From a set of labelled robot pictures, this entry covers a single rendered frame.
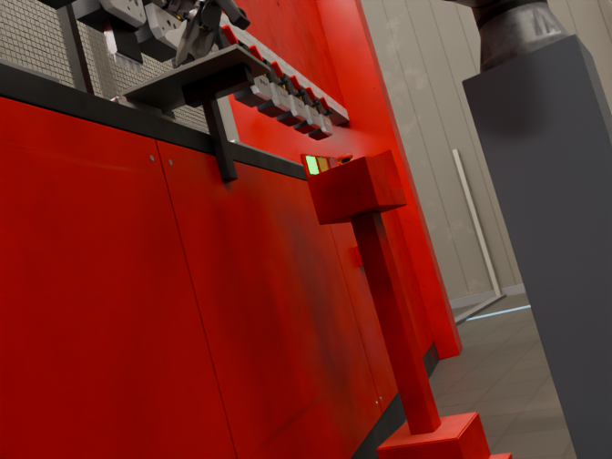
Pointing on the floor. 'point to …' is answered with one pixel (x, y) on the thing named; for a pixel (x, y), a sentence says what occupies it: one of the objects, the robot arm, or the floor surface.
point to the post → (75, 49)
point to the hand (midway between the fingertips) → (189, 64)
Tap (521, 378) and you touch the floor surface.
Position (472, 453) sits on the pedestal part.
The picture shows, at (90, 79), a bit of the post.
